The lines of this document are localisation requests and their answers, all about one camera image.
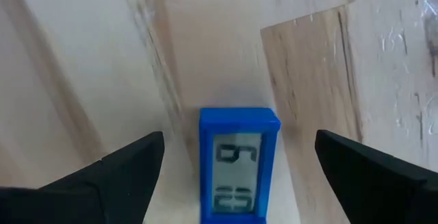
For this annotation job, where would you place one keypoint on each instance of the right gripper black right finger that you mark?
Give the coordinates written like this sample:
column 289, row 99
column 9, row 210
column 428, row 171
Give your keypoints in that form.
column 376, row 189

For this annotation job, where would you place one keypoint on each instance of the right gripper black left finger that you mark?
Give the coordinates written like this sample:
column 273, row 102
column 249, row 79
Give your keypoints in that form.
column 102, row 196

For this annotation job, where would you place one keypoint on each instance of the bright blue digital clock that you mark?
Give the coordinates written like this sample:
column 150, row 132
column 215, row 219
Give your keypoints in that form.
column 239, row 121

